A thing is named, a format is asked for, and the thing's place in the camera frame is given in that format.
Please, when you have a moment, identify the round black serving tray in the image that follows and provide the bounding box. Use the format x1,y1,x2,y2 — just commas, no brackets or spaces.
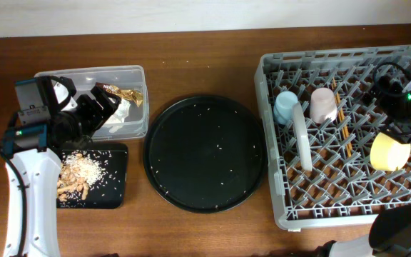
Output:
143,95,268,213

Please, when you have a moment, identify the black camera cable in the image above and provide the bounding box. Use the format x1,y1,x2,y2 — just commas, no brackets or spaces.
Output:
371,61,411,97

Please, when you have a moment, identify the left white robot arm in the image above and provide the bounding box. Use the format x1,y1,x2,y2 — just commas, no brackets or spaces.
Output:
0,76,121,256

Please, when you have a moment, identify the grey dishwasher rack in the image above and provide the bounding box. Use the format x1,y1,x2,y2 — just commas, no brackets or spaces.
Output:
254,45,411,231

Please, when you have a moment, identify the blue plastic cup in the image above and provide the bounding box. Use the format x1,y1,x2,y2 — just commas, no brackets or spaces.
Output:
273,91,298,125

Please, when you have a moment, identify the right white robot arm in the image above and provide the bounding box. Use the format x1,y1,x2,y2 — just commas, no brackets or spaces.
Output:
312,164,411,257

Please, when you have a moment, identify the gold snack wrapper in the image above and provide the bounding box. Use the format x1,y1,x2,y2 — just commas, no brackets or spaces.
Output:
95,82,143,107

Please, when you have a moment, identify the pink plastic cup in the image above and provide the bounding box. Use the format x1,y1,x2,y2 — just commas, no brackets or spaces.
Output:
310,87,338,124

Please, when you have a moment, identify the food scraps pile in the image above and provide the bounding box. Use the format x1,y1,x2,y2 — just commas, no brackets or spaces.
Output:
56,151,105,203

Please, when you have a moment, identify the black rectangular tray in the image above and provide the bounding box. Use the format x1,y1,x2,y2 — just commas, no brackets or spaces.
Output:
56,143,128,209

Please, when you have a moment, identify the yellow bowl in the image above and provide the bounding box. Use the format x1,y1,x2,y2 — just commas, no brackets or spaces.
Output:
370,133,411,171

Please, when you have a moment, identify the light grey plate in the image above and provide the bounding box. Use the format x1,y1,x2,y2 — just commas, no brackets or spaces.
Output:
292,102,313,171

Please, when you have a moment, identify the clear plastic waste bin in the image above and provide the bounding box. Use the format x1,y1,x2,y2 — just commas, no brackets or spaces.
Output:
36,65,149,141

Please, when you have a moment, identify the white napkin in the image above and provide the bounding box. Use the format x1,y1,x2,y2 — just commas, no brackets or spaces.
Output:
104,99,131,133

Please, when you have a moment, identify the wooden chopstick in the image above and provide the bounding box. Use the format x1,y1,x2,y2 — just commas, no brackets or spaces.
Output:
335,91,353,158
332,79,352,157

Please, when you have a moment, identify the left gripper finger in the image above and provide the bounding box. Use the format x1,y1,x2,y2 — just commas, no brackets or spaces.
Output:
103,91,121,107
91,86,118,116

